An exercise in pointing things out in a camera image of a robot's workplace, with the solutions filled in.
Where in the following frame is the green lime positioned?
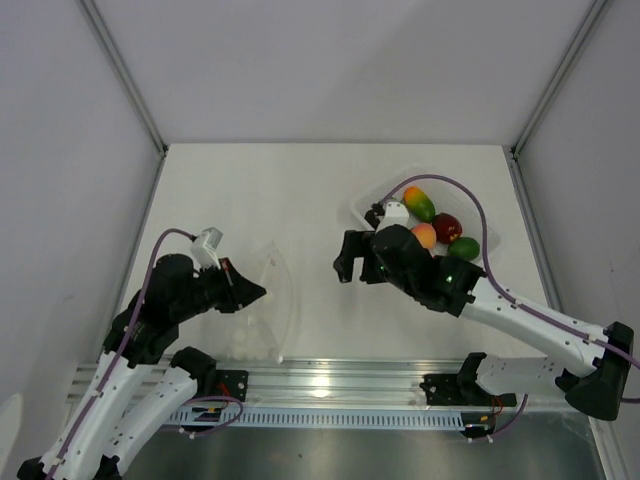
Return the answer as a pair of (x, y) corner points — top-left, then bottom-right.
(447, 236), (481, 261)

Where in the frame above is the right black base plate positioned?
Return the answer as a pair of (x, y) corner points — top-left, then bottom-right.
(419, 373), (517, 407)

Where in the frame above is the right aluminium frame post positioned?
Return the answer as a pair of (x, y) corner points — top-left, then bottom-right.
(509, 0), (614, 154)

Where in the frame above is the aluminium mounting rail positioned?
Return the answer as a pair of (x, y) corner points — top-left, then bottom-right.
(64, 355), (612, 414)

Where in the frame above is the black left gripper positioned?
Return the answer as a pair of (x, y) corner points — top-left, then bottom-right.
(174, 256), (266, 321)

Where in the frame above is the dark red apple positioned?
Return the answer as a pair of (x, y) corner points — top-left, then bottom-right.
(431, 213), (463, 245)

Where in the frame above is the white plastic basket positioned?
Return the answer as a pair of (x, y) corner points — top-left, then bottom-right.
(349, 165), (505, 261)

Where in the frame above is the purple cable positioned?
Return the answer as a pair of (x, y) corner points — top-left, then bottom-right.
(382, 173), (640, 405)
(42, 228), (199, 480)

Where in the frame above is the orange peach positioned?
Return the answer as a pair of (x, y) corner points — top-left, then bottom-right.
(411, 223), (437, 249)

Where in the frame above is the left aluminium frame post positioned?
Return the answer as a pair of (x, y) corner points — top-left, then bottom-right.
(75, 0), (168, 154)

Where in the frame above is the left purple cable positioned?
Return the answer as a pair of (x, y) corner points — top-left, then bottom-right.
(42, 228), (199, 480)

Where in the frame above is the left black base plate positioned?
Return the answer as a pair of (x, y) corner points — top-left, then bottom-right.
(211, 370), (249, 402)

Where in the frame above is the clear zip top bag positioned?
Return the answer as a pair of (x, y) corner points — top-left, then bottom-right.
(226, 242), (296, 364)

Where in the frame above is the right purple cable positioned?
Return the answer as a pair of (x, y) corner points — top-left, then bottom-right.
(382, 173), (640, 405)

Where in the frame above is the orange green mango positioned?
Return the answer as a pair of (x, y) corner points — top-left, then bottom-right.
(403, 186), (436, 223)

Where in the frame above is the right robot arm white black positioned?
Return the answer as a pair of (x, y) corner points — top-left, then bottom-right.
(333, 225), (634, 421)

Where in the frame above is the white slotted cable duct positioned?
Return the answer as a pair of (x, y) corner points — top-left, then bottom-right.
(162, 407), (466, 431)

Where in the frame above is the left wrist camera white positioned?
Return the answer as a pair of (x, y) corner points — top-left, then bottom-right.
(191, 227), (223, 269)

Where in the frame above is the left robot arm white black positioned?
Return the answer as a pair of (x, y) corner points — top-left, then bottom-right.
(17, 254), (267, 479)

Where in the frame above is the aluminium frame post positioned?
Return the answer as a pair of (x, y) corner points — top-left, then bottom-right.
(509, 0), (614, 154)
(75, 0), (168, 154)

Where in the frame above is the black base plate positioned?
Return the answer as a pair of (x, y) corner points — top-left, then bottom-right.
(211, 370), (249, 402)
(419, 373), (517, 407)

